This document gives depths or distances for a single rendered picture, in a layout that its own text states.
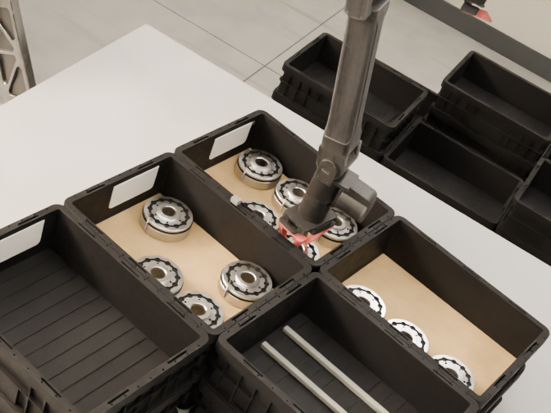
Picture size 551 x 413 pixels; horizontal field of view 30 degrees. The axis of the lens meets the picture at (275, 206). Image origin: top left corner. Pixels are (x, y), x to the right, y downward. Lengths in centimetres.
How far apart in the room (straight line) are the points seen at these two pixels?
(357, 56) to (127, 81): 102
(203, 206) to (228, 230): 7
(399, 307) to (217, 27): 246
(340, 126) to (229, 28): 259
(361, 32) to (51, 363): 77
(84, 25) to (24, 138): 178
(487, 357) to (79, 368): 83
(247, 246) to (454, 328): 47
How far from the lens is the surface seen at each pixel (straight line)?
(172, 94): 268
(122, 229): 206
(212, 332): 179
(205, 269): 204
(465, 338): 216
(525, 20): 502
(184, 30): 431
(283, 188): 224
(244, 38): 439
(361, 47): 177
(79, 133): 248
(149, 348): 187
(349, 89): 182
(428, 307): 218
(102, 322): 189
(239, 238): 206
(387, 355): 195
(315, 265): 199
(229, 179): 226
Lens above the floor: 222
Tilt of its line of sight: 39 degrees down
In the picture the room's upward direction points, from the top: 22 degrees clockwise
